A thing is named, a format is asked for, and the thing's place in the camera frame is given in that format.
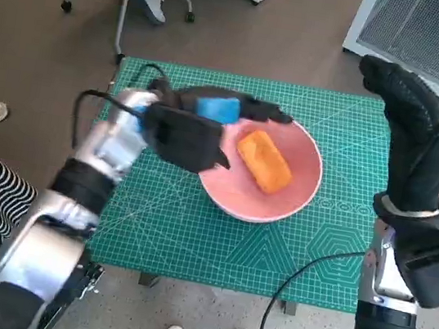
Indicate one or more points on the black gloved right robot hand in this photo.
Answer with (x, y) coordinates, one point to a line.
(418, 161)

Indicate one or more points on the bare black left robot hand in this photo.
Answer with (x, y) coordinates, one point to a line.
(220, 106)

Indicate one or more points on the long orange toy bread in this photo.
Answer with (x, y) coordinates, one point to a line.
(263, 158)

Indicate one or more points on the pink bowl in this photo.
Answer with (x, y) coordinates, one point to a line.
(302, 164)

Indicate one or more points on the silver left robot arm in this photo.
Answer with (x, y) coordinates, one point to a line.
(115, 145)

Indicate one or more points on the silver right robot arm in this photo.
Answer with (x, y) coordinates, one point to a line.
(388, 276)

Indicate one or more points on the white mesh-front cabinet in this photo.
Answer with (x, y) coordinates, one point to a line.
(421, 29)

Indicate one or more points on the grey metal leg pole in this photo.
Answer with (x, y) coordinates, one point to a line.
(123, 13)

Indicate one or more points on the green cutting mat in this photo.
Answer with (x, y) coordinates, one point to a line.
(191, 243)

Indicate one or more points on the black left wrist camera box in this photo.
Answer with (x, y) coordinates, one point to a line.
(182, 138)

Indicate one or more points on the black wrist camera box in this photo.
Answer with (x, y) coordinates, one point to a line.
(431, 266)
(182, 138)

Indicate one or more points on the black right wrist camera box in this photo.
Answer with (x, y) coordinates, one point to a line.
(431, 266)

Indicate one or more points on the grey table bracket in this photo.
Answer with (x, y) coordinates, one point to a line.
(290, 308)
(149, 279)

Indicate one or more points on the black metal frame rail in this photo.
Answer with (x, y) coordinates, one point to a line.
(78, 296)

